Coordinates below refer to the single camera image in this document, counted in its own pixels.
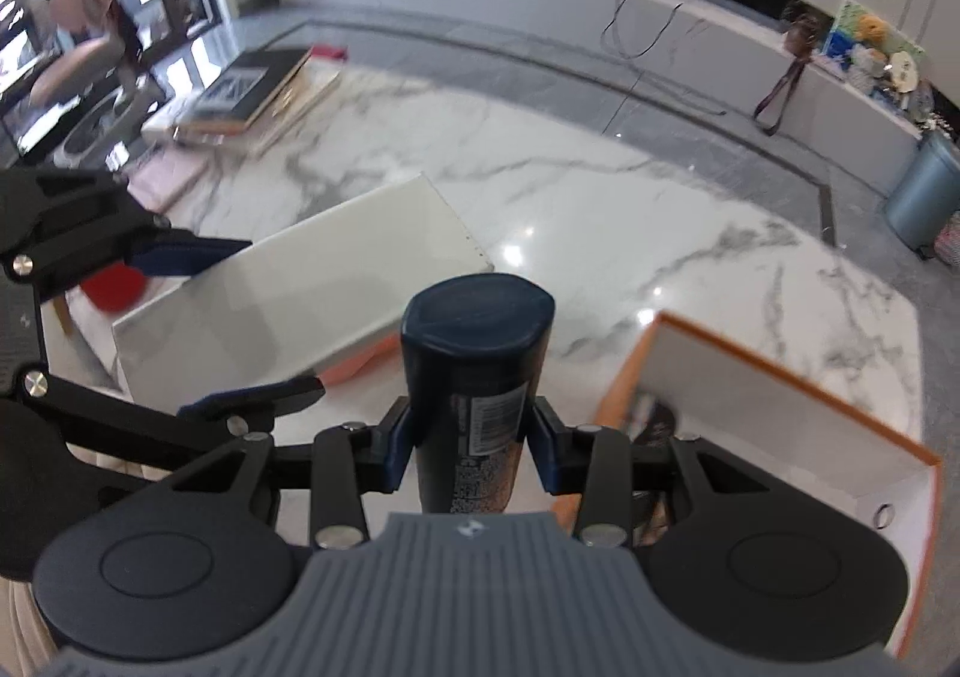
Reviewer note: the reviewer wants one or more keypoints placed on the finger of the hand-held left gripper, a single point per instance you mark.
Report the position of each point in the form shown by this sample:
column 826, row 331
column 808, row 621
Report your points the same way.
column 187, row 256
column 247, row 396

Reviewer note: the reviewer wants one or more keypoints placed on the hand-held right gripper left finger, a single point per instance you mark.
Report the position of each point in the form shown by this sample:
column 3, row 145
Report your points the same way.
column 397, row 452

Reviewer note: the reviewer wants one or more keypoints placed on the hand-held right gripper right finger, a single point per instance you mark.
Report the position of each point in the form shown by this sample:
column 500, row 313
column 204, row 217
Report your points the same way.
column 541, row 452

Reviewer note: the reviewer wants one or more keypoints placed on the dark blue spray can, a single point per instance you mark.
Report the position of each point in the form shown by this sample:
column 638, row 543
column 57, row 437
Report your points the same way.
column 465, row 377

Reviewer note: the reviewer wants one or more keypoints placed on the white box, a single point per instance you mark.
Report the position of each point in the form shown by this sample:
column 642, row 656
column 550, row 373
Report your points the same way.
column 300, row 295

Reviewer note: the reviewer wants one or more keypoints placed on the orange cardboard box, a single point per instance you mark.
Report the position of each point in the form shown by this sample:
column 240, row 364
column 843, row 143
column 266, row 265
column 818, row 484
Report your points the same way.
column 750, row 392

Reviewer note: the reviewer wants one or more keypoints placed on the pink notebook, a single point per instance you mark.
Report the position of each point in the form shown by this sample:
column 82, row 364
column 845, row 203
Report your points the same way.
column 169, row 178

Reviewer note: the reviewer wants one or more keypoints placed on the red cup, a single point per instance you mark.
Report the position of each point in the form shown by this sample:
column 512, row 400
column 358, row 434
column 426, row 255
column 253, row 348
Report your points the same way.
column 109, row 291

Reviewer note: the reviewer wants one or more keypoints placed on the dark hardcover book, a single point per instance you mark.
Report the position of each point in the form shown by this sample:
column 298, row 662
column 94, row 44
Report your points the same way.
column 240, row 88

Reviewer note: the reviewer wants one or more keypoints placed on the stack of pale books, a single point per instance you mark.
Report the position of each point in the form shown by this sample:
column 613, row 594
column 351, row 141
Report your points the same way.
column 300, row 103

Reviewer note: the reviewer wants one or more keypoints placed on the pink chair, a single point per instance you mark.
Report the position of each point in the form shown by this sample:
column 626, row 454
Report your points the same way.
column 79, row 59

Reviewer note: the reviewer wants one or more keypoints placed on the red flat item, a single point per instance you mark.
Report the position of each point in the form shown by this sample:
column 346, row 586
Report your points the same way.
column 330, row 53

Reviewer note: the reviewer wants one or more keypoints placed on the white marble television bench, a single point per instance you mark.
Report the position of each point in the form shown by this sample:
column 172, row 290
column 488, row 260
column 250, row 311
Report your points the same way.
column 465, row 2

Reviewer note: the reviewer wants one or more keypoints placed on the woven basket bag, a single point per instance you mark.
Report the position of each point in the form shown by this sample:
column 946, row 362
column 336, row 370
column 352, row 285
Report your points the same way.
column 949, row 238

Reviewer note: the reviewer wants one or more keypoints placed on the grey pedal trash can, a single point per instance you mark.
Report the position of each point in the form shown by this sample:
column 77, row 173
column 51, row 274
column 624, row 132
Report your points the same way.
column 922, row 193

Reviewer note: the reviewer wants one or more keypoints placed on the white woven pot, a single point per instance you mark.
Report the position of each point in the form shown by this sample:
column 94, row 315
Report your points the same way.
column 868, row 64

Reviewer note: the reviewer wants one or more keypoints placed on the round white fan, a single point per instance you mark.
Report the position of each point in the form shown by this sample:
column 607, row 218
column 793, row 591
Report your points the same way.
column 902, row 71

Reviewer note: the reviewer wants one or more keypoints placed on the green and blue picture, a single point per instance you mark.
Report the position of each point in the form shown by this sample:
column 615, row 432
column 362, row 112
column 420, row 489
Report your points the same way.
column 844, row 21

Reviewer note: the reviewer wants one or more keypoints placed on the teddy bear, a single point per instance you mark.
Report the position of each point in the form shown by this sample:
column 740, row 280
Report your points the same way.
column 874, row 29

